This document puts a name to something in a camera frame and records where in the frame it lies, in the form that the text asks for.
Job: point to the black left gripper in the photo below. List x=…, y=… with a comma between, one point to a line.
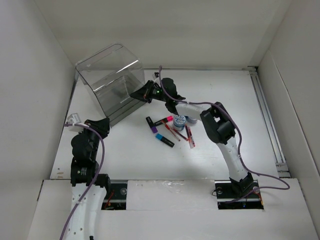
x=102, y=126

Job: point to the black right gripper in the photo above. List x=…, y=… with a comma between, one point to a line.
x=143, y=93

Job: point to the clear plastic organizer box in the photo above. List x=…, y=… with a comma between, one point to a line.
x=110, y=76

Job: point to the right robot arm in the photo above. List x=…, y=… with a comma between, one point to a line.
x=216, y=122

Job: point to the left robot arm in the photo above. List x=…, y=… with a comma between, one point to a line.
x=88, y=186

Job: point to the purple cap highlighter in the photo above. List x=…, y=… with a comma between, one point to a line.
x=151, y=125

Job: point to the pink cap highlighter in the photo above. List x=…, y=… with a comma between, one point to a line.
x=164, y=120

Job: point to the blue jar front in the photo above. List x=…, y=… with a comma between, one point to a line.
x=179, y=122

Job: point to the dark red gel pen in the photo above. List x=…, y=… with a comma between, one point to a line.
x=182, y=136

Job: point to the blue cap highlighter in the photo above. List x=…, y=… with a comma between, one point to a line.
x=164, y=140

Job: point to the red pen with clip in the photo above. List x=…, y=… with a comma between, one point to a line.
x=189, y=136

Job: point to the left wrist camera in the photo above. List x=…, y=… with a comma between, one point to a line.
x=74, y=121

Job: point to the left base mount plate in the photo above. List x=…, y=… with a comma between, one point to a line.
x=116, y=197

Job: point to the base mount plate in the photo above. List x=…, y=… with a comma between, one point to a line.
x=228, y=199
x=116, y=197

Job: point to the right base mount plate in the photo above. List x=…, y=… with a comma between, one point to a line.
x=228, y=199

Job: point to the aluminium rail right side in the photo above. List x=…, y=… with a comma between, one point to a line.
x=280, y=162

